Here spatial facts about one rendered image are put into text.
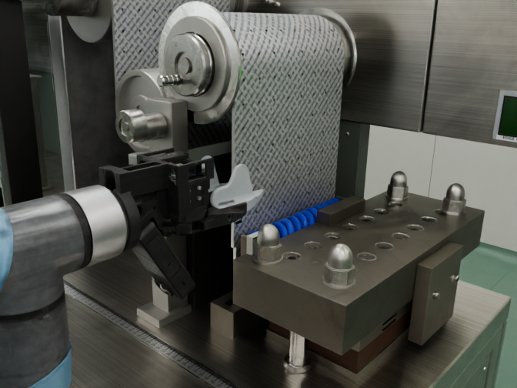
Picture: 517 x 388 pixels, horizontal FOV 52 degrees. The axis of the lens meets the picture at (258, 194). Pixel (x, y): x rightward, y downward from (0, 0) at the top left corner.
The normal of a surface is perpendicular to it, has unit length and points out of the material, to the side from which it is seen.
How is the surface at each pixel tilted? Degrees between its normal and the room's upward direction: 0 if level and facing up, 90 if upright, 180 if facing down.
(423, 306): 90
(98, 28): 90
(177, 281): 89
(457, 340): 0
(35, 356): 90
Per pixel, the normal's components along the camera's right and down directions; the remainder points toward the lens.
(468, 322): 0.02, -0.95
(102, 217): 0.67, -0.26
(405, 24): -0.66, 0.22
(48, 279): 0.91, 0.15
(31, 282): 0.61, 0.25
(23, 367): 0.32, 0.30
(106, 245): 0.74, 0.39
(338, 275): -0.19, 0.30
